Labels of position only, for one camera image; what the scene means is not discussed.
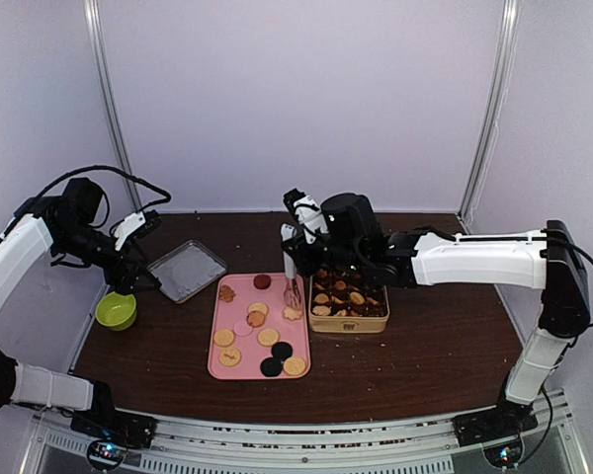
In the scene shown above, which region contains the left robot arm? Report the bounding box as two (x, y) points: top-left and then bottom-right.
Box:
(0, 165), (171, 438)

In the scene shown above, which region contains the aluminium corner post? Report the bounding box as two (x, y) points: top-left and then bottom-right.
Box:
(459, 0), (521, 229)
(82, 0), (142, 208)

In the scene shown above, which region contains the pink round cookie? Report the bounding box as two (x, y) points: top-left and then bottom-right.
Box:
(233, 320), (254, 338)

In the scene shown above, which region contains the silver metal tin lid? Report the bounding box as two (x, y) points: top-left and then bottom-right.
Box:
(148, 240), (227, 304)

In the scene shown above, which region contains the leaf shaped tan cookie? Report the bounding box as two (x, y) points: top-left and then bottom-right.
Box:
(283, 307), (303, 321)

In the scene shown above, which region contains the pink tray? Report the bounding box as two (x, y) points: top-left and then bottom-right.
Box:
(208, 273), (310, 381)

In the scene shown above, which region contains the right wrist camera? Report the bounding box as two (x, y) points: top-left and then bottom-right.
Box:
(320, 193), (382, 244)

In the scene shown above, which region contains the aluminium corner post left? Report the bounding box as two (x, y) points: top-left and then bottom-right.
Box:
(82, 0), (142, 208)

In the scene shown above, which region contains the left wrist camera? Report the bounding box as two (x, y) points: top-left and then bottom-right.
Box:
(62, 178), (104, 224)

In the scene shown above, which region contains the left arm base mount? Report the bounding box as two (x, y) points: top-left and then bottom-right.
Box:
(66, 409), (157, 449)

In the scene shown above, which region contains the green bowl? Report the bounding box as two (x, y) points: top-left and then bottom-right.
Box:
(95, 292), (137, 331)

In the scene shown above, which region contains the aluminium corner post right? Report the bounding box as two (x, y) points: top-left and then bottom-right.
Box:
(459, 0), (521, 229)

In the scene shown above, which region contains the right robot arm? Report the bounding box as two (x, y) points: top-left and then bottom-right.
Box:
(281, 189), (591, 436)

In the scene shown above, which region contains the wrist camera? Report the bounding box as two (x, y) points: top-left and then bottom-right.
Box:
(62, 178), (104, 224)
(320, 193), (382, 244)

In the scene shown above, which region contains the yellow round cookie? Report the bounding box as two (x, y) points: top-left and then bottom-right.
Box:
(283, 356), (307, 376)

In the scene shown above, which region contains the gold cookie tin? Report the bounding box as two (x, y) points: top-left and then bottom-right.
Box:
(307, 268), (389, 334)

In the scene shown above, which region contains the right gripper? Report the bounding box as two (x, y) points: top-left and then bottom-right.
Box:
(282, 230), (365, 278)

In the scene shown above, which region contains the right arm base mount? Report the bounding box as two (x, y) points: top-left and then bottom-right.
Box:
(453, 406), (538, 446)

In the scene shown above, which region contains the black sandwich cookie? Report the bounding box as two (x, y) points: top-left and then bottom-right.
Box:
(271, 342), (294, 360)
(260, 357), (283, 377)

